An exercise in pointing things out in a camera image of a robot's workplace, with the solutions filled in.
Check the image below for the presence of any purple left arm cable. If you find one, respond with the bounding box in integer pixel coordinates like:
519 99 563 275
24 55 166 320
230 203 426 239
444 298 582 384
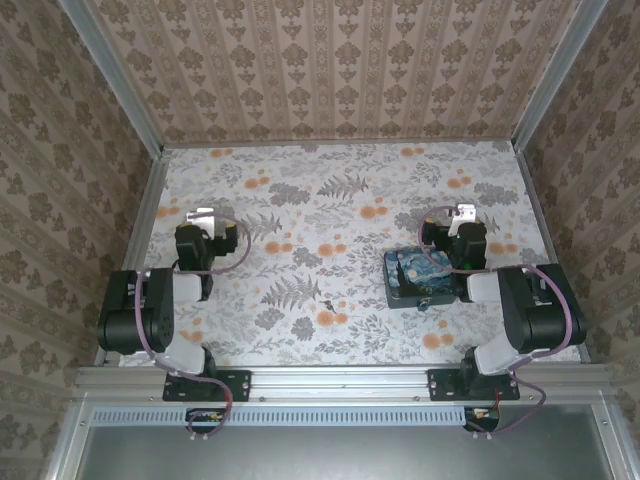
133 212 253 444

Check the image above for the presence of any black connector board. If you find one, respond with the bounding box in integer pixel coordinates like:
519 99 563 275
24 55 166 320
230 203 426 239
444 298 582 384
185 406 227 434
463 404 502 434

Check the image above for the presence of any starry night print box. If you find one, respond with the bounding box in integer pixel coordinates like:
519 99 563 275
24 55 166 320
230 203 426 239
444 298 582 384
382 245 459 309

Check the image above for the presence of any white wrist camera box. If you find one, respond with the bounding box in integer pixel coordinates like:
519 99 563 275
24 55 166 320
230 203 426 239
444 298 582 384
448 202 478 238
186 207 218 237

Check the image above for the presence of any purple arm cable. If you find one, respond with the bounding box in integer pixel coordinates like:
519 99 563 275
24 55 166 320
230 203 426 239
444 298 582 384
418 204 577 437
133 212 253 444

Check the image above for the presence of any grey slotted cable duct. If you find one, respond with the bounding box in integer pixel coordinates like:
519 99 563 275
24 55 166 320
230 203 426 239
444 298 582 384
91 405 470 427

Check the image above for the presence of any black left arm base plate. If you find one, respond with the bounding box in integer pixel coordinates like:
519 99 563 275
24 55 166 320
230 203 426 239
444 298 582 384
163 368 252 403

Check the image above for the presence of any aluminium cross rail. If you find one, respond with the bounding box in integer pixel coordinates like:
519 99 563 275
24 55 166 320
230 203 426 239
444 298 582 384
73 363 615 403

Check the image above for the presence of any floral table cover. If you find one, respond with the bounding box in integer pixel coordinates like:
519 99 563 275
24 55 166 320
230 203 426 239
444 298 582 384
117 140 584 367

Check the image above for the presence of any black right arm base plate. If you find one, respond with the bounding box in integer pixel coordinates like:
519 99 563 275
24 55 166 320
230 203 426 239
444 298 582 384
427 368 522 403

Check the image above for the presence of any aluminium frame post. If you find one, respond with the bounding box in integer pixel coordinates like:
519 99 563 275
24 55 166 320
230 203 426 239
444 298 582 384
510 0 610 152
60 0 167 157

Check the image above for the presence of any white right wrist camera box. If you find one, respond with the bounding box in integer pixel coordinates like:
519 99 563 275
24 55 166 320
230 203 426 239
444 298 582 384
448 202 478 238

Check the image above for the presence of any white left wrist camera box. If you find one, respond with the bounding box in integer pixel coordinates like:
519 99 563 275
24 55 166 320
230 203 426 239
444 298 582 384
186 207 218 237

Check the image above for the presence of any grey metal sheet panel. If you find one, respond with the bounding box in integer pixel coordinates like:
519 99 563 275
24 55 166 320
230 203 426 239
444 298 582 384
47 402 634 480

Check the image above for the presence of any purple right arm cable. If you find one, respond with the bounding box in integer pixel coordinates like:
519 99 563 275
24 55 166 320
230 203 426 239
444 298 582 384
418 204 577 437

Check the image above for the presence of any aluminium side rail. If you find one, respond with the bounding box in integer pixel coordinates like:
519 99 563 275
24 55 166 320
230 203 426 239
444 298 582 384
93 148 172 367
513 142 594 364

